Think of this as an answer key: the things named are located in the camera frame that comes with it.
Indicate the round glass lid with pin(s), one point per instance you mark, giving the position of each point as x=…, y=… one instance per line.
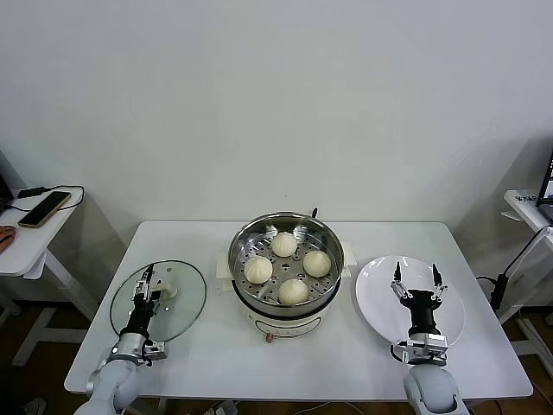
x=186, y=298

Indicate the gold edged smartphone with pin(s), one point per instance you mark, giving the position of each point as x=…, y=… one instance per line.
x=43, y=210

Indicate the white floor power strip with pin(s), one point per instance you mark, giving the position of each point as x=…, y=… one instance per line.
x=222, y=408

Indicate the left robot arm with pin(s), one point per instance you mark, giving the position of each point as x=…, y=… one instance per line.
x=114, y=384

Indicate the white side table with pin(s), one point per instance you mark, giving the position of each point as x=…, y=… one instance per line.
x=525, y=209
x=26, y=250

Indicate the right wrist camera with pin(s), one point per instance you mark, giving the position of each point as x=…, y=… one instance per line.
x=432, y=346

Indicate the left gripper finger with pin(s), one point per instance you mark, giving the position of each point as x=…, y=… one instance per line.
x=140, y=290
x=155, y=294

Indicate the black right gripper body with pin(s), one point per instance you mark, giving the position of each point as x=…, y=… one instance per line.
x=421, y=307

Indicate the grey shoe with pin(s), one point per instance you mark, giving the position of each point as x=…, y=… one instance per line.
x=34, y=406

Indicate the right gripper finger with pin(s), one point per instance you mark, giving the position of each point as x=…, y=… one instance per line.
x=397, y=283
x=440, y=289

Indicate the white steamed baozi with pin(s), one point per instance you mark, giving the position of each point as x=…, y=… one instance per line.
x=294, y=291
x=317, y=263
x=284, y=244
x=258, y=270

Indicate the white round plate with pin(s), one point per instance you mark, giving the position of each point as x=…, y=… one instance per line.
x=376, y=294

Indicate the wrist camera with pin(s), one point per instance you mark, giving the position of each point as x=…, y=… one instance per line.
x=155, y=350
x=432, y=346

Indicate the black power adapter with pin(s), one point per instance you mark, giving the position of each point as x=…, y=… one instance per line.
x=30, y=193

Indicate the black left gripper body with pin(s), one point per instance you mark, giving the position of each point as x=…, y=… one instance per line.
x=142, y=317

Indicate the stainless steel steamer basket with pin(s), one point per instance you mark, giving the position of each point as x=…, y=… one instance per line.
x=250, y=242

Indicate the bystander bare hand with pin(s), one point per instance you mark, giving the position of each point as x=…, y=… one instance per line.
x=6, y=233

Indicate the black device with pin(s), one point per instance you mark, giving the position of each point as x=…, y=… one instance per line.
x=3, y=192

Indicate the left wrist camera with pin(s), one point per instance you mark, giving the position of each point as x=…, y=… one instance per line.
x=155, y=350

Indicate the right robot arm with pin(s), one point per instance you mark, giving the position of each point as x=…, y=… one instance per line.
x=432, y=389

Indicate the black laptop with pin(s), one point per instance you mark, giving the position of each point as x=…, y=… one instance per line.
x=548, y=190

